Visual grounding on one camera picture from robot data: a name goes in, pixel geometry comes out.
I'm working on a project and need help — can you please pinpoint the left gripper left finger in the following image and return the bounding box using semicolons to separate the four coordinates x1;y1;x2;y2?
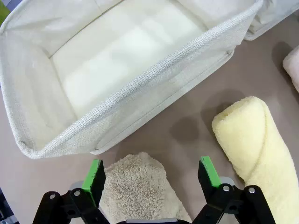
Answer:
32;158;110;224

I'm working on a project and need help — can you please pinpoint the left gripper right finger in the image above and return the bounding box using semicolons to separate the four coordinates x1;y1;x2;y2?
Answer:
191;155;276;224

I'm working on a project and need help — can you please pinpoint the beige towel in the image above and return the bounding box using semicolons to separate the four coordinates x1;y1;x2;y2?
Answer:
99;152;193;224

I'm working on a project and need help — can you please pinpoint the cream fabric basket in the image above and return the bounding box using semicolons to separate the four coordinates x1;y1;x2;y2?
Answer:
0;0;264;161
175;0;299;42

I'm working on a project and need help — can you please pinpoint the cream towel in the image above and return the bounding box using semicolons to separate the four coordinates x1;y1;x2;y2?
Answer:
282;45;299;93

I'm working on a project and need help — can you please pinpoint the yellow towel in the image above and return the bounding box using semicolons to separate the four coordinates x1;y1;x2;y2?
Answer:
212;95;299;224

